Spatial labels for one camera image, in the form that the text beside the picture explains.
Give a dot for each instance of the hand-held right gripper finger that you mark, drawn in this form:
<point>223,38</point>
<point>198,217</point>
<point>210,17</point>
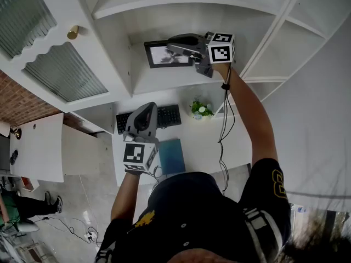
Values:
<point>182,49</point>

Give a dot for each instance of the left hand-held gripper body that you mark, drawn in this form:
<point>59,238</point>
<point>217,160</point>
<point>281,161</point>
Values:
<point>134,153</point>

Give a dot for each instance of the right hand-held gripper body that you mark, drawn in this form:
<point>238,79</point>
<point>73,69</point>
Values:
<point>220,52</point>

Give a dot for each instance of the black picture frame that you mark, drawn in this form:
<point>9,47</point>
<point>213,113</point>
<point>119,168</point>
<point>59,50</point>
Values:
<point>157,56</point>

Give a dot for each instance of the white shelf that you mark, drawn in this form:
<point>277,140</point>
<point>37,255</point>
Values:
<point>170,78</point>

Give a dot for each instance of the person's left forearm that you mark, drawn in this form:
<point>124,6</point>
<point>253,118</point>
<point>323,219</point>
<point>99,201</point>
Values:
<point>123,199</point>

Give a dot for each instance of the person's right forearm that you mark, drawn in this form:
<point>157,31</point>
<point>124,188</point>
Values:
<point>246,114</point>

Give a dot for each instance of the teal book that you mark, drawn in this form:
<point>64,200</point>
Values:
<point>172,156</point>

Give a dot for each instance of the black keyboard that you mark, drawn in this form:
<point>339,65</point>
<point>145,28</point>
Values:
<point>170,116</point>

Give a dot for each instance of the small potted plant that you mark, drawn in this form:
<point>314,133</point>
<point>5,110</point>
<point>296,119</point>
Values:
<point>201,109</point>

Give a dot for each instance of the person's black shirt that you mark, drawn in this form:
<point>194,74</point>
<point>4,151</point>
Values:
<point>197,215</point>

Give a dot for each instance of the white power strip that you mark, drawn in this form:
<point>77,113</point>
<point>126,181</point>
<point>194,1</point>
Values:
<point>90,235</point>

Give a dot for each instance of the white side table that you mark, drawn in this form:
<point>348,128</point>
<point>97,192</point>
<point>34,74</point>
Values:
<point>38,147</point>

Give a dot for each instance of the white fluted glass cabinet door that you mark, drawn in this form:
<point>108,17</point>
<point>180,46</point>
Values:
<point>65,73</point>

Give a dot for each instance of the gold cabinet knob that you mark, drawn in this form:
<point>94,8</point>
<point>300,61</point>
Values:
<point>72,32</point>

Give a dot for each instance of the gold round object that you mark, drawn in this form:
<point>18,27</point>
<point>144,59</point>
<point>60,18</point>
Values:
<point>16,133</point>

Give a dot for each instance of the small black object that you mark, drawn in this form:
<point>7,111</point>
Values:
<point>14,157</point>

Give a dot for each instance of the white chair seat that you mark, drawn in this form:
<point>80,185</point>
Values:
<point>24,226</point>

